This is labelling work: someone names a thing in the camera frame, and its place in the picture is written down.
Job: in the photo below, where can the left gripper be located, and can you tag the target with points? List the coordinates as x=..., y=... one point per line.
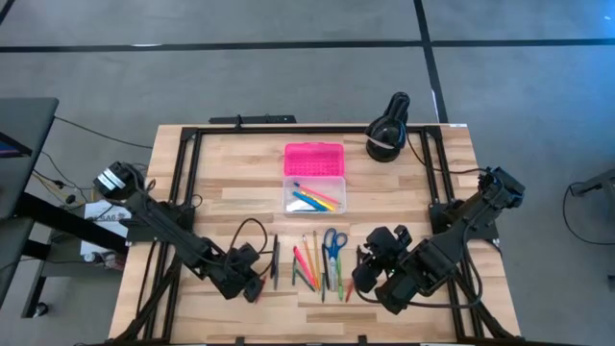
x=247, y=281

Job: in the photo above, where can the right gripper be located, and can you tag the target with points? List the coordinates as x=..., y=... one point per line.
x=384, y=242

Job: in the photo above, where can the black and red pen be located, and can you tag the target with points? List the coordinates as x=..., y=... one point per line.
x=358, y=253

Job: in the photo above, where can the grey pen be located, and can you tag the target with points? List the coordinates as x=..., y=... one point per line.
x=277, y=274

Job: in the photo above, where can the black pen with scale print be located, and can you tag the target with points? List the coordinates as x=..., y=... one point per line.
x=274, y=254

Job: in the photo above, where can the dark green crayon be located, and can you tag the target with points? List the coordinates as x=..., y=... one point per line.
x=322, y=290
x=305, y=280
x=294, y=271

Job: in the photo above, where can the light green pen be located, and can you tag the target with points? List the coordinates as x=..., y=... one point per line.
x=339, y=279

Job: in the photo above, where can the pink highlighter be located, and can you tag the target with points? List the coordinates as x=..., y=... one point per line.
x=302, y=263

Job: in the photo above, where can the red crayon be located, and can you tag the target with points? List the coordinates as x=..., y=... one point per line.
x=350, y=291

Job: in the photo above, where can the black marker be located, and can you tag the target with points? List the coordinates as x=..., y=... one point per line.
x=326, y=266

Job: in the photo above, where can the orange pencil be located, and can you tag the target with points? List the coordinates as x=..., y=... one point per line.
x=310, y=259

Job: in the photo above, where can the yellow highlighter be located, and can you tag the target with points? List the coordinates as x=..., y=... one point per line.
x=326, y=203

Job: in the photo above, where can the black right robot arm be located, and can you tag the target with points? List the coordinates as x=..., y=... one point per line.
x=456, y=230

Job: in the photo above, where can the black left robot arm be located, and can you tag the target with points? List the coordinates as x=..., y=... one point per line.
x=163, y=221

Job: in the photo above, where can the clear pencil box pink lid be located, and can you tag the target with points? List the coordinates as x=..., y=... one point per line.
x=314, y=158

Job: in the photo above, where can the black table clamp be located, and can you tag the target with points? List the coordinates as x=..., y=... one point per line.
x=362, y=340
x=238, y=341

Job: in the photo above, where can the white card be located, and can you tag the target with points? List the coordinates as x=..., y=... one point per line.
x=298, y=206

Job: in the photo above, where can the black desk lamp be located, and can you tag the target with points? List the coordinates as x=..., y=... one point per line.
x=384, y=137

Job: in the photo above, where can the white sticker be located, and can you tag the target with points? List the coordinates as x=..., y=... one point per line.
x=459, y=125

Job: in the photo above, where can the red and white packet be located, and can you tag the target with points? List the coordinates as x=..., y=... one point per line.
x=108, y=262

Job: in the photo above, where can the white paper sheet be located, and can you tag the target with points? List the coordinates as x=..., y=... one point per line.
x=101, y=214

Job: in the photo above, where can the black power strip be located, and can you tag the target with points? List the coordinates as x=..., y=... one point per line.
x=269, y=118

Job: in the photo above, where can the black caster wheel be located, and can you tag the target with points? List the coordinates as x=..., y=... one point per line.
x=41, y=310

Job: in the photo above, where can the grey stand base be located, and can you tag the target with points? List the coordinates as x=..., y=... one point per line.
x=596, y=185

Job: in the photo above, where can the grey desk top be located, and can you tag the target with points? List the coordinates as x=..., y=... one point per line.
x=24, y=144
x=9, y=259

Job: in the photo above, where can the dark laptop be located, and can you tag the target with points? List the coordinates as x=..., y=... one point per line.
x=10, y=146

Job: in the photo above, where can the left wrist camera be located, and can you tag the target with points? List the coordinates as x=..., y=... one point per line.
x=249, y=254

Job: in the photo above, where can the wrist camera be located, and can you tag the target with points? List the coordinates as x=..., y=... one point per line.
x=249, y=254
x=366, y=279

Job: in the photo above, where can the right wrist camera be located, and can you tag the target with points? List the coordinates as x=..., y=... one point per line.
x=366, y=279

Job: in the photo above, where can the black aluminium table frame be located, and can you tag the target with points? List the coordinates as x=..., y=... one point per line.
x=312, y=130

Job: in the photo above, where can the black desk leg frame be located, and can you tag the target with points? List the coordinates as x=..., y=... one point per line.
x=62, y=222

